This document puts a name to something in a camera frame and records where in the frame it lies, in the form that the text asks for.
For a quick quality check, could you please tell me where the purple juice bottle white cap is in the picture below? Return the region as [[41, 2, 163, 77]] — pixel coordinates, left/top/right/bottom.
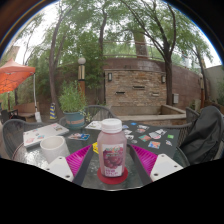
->
[[96, 118, 128, 178]]

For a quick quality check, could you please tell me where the slender-trunk tree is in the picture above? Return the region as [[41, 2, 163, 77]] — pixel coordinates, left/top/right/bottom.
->
[[83, 0, 128, 104]]

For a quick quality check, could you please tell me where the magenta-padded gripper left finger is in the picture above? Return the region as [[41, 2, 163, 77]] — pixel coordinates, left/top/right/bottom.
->
[[45, 143, 96, 187]]

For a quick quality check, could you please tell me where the white tent pole weight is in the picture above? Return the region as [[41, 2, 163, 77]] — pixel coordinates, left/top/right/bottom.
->
[[34, 111, 43, 123]]

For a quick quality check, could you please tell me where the yellow card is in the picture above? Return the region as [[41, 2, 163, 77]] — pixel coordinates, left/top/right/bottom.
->
[[92, 142, 100, 155]]

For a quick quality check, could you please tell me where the flat round red coaster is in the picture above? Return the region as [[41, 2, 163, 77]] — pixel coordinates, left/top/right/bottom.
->
[[96, 166, 129, 186]]

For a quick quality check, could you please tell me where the black jacket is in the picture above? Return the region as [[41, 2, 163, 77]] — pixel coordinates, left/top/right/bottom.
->
[[179, 105, 224, 164]]

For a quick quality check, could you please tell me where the thin-trunk tree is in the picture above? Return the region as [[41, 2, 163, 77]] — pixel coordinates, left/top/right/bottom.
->
[[189, 36, 218, 109]]

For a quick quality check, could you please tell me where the leaning grey-trunk tree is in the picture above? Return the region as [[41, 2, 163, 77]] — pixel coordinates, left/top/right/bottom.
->
[[19, 0, 98, 119]]

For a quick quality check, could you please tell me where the white cup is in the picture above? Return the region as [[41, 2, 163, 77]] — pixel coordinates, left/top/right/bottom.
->
[[39, 135, 70, 164]]

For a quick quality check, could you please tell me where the dark patio chairs group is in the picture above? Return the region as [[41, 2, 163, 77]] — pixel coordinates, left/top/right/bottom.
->
[[0, 109, 19, 123]]

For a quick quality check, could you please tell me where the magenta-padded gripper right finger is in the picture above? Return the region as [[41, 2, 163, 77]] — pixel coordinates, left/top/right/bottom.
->
[[127, 143, 184, 187]]

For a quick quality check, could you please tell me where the black laptop with stickers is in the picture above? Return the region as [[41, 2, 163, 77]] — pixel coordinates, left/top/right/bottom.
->
[[121, 119, 181, 159]]

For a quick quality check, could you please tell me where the empty grey wicker chair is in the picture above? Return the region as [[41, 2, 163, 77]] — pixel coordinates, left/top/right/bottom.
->
[[1, 118, 44, 159]]

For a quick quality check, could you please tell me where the colourful printed card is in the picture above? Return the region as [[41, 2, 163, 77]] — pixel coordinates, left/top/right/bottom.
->
[[67, 132, 91, 141]]

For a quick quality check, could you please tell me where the silver laptop with stickers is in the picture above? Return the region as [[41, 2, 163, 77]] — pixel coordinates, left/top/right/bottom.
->
[[22, 122, 70, 148]]

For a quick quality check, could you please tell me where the green plant in blue pot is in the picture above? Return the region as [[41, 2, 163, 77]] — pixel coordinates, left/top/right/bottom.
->
[[58, 81, 88, 129]]

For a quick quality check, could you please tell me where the orange canopy tent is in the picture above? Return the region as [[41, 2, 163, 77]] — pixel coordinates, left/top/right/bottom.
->
[[0, 58, 37, 123]]

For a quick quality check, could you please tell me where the blue yellow striped cone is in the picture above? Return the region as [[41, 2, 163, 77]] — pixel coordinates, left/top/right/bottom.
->
[[49, 102, 58, 120]]

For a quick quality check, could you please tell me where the dark forked-trunk tree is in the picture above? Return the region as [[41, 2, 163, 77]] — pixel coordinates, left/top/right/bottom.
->
[[119, 0, 201, 107]]

